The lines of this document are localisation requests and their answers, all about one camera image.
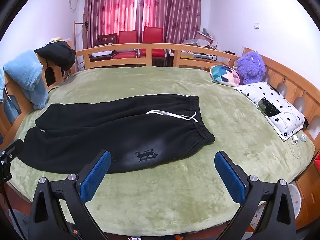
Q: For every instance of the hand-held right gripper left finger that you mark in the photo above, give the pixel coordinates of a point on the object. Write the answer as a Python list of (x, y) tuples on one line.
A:
[(96, 175)]

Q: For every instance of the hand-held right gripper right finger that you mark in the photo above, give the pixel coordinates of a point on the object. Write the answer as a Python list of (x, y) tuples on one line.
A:
[(230, 180)]

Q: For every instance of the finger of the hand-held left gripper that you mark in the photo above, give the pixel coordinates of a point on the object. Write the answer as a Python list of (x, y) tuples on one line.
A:
[(12, 150)]

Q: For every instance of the black pants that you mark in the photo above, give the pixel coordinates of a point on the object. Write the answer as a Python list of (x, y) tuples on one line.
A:
[(100, 135)]

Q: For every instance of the green fleece blanket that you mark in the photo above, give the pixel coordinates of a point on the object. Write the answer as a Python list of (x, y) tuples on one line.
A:
[(175, 200)]

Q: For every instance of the white round patterned bin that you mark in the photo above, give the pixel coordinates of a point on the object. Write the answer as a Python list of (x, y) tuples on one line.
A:
[(296, 200)]

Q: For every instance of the wooden nightstand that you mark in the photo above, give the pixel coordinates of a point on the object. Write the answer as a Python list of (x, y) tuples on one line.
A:
[(310, 192)]

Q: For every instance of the dark green cloth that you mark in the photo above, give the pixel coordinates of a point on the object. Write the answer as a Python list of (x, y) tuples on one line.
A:
[(268, 108)]

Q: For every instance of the small light blue object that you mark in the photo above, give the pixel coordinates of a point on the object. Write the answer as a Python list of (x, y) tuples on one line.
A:
[(303, 138)]

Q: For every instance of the white floral pillow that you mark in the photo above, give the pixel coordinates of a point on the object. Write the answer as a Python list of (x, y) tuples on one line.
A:
[(282, 105)]

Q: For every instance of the geometric patterned pillow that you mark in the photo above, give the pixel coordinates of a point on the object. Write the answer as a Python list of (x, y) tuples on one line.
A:
[(225, 75)]

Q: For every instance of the black jacket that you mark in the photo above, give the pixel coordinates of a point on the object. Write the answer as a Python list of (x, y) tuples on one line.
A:
[(57, 52)]

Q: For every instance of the purple plush toy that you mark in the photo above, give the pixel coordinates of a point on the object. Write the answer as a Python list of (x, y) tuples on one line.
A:
[(251, 67)]

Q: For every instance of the wooden coat rack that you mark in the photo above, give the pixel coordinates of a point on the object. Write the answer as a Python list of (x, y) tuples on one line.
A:
[(75, 35)]

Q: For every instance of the dark wooden chair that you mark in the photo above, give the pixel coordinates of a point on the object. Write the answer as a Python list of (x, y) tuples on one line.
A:
[(107, 39)]

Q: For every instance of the cluttered desk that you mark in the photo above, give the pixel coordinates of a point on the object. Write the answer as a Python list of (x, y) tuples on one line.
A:
[(200, 42)]

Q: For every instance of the red patterned curtains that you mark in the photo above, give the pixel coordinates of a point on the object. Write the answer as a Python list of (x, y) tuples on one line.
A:
[(112, 10)]

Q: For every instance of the wooden bed frame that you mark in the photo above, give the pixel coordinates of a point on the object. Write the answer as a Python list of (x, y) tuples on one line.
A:
[(287, 80)]

